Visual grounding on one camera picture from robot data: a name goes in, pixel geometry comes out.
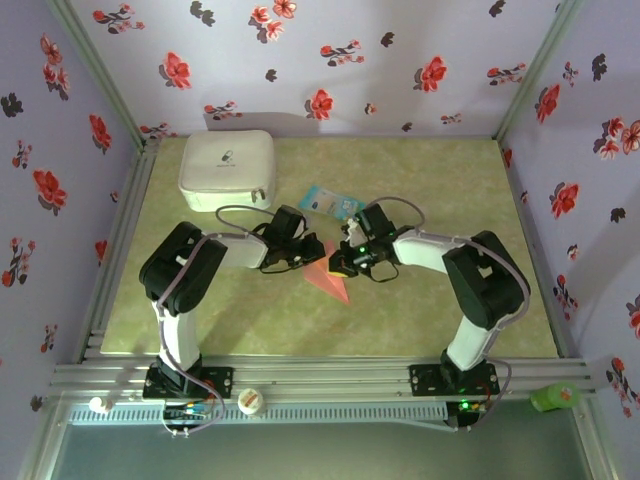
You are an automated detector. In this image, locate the pink square paper sheet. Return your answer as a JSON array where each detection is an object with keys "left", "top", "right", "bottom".
[{"left": 301, "top": 240, "right": 351, "bottom": 305}]

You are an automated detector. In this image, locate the white paper tag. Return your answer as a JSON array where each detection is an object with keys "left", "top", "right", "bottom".
[{"left": 341, "top": 215, "right": 362, "bottom": 245}]

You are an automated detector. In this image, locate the blue wipes packet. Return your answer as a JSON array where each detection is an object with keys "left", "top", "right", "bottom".
[{"left": 297, "top": 184, "right": 368, "bottom": 224}]

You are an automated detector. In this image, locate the white zip pouch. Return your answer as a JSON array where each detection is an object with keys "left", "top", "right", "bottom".
[{"left": 178, "top": 129, "right": 278, "bottom": 214}]

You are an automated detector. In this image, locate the green bottle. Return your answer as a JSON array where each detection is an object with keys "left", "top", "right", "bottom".
[{"left": 529, "top": 382, "right": 581, "bottom": 414}]

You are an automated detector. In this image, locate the black right camera cable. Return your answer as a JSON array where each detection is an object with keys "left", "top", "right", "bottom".
[{"left": 367, "top": 259, "right": 401, "bottom": 284}]

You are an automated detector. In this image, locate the grey right arm cable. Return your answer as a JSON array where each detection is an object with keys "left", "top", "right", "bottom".
[{"left": 364, "top": 195, "right": 532, "bottom": 434}]

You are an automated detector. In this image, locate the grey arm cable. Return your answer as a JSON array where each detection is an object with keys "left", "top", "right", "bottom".
[
  {"left": 155, "top": 204, "right": 276, "bottom": 439},
  {"left": 364, "top": 195, "right": 532, "bottom": 434}
]

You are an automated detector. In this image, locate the grey left arm cable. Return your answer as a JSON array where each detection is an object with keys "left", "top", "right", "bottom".
[{"left": 155, "top": 204, "right": 276, "bottom": 439}]

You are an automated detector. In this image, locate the long aluminium frame rail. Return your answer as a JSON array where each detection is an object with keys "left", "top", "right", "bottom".
[{"left": 48, "top": 355, "right": 599, "bottom": 400}]

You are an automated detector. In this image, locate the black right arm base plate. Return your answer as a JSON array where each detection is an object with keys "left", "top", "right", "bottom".
[{"left": 408, "top": 363, "right": 501, "bottom": 396}]

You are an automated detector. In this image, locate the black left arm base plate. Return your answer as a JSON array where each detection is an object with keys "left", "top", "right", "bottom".
[{"left": 143, "top": 366, "right": 235, "bottom": 400}]

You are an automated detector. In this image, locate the grey slotted cable duct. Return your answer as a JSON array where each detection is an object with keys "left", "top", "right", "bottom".
[{"left": 66, "top": 402, "right": 450, "bottom": 427}]

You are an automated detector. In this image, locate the small electronics board with wires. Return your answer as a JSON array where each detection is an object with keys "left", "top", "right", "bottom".
[
  {"left": 447, "top": 397, "right": 489, "bottom": 416},
  {"left": 163, "top": 399, "right": 214, "bottom": 422}
]

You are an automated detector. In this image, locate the aluminium frame post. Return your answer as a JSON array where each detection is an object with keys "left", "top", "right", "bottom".
[
  {"left": 44, "top": 0, "right": 156, "bottom": 151},
  {"left": 492, "top": 0, "right": 587, "bottom": 142}
]

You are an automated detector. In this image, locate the aluminium frame leg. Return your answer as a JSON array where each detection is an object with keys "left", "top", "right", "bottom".
[
  {"left": 569, "top": 399, "right": 621, "bottom": 480},
  {"left": 17, "top": 397, "right": 74, "bottom": 480}
]

